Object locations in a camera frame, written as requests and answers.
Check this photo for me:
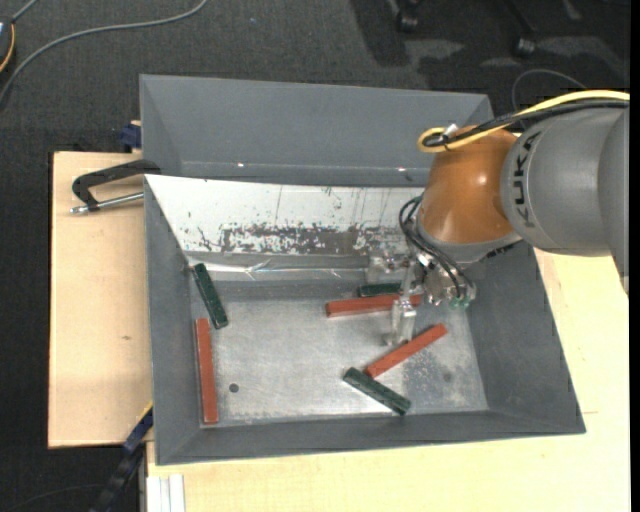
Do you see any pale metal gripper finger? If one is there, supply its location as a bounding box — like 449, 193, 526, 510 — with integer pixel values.
384, 301, 419, 348
399, 263, 421, 308

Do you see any red-brown flat block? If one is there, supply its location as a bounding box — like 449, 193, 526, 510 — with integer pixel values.
364, 322, 449, 380
194, 317, 221, 426
324, 293, 424, 319

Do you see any dark green flat block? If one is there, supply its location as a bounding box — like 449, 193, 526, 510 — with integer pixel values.
193, 262, 230, 331
356, 282, 404, 298
342, 366, 413, 417

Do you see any grey metal bin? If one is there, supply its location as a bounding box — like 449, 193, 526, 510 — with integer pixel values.
138, 73, 587, 466

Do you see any pale wood board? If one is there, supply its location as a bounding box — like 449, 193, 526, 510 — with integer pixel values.
47, 151, 154, 449

